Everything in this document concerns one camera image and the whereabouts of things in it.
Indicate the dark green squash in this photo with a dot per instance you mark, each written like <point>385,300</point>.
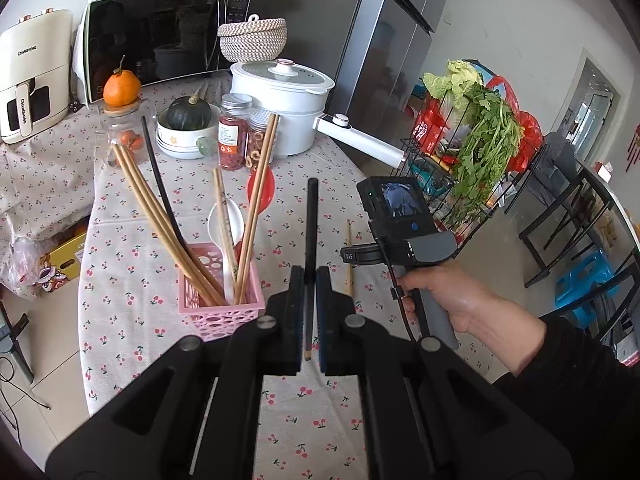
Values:
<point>187,115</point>

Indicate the person's right forearm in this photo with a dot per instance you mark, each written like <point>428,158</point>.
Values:
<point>575,385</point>

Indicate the person's right hand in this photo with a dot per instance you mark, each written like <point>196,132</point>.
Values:
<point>480,310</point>

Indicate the woven lidded basket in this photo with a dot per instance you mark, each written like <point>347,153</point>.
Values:
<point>252,40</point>

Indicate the jar of dried fruit rings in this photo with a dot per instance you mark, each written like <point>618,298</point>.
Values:
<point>256,145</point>

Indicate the printed cardboard box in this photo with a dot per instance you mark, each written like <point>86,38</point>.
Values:
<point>65,255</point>

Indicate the red plastic spoon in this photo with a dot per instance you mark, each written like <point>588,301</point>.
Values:
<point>267,195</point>

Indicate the napa cabbage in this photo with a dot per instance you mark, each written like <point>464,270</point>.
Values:
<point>450,80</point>

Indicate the pink plastic basket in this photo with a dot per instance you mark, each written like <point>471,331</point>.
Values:
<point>220,315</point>

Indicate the small floral cloth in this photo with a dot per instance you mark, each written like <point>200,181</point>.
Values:
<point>45,180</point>

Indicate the large orange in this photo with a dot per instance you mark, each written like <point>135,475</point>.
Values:
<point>121,90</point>

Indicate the cherry print tablecloth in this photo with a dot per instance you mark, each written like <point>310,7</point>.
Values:
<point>150,360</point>

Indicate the white bowl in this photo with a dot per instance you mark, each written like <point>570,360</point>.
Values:
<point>180,142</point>

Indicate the black chair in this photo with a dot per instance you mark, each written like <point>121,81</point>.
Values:
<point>570,210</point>

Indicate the black microwave oven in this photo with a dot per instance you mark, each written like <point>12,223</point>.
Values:
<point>160,40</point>

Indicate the green leafy herbs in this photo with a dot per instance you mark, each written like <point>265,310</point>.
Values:
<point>490,145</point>

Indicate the blue plastic stool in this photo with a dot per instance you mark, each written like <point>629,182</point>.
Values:
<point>585,280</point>

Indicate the red snack bag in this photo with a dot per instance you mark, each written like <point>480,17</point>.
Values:
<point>432,130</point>

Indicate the clear glass jar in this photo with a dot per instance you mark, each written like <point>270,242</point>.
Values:
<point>112,125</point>

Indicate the cream air fryer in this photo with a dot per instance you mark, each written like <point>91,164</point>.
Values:
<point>35,80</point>

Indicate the grey refrigerator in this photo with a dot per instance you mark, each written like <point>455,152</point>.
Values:
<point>385,35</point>

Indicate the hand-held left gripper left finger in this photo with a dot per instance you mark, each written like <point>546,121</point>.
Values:
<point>298,310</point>

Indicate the patterned wooden chopstick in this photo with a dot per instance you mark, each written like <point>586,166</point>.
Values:
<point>224,215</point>

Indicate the white electric pot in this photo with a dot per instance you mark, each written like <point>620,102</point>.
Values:
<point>295,125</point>

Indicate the white spoon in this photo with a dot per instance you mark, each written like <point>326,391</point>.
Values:
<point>236,227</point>

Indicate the red plastic bag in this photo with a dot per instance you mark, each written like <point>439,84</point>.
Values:
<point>530,135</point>

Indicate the jar of red berries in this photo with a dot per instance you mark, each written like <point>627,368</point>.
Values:
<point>232,140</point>

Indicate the clear plastic bag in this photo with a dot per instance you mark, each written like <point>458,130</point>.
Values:
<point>22,265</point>

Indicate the blue snack packet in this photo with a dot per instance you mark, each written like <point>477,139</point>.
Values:
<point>425,175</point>

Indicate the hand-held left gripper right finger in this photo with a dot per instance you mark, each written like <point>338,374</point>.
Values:
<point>323,320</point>

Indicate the small orange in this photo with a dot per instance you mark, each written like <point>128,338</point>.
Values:
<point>127,139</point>

